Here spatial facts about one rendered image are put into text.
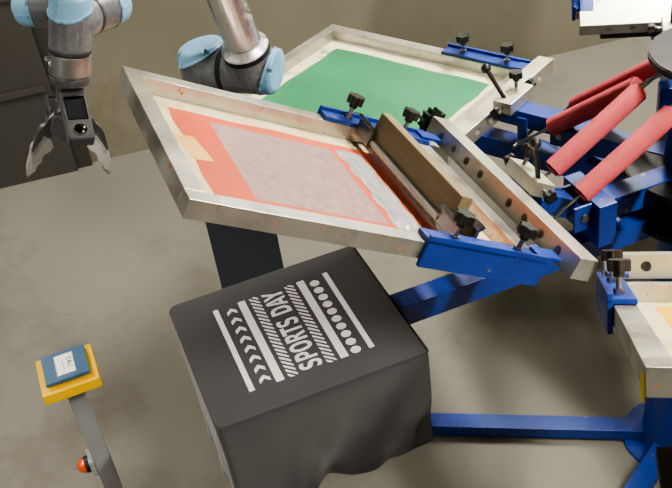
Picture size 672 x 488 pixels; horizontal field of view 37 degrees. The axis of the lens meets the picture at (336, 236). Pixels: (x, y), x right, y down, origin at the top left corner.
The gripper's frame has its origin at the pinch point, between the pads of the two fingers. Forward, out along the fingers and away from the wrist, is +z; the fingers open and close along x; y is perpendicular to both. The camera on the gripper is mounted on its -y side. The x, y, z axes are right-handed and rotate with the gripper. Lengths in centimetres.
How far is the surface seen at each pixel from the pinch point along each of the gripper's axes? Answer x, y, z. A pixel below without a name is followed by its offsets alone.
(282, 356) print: -45, -8, 42
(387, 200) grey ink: -65, -6, 5
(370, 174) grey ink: -66, 6, 5
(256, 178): -34.4, -7.5, -2.3
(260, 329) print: -44, 3, 43
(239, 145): -35.4, 7.4, -2.0
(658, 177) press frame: -141, -1, 6
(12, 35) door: -16, 272, 73
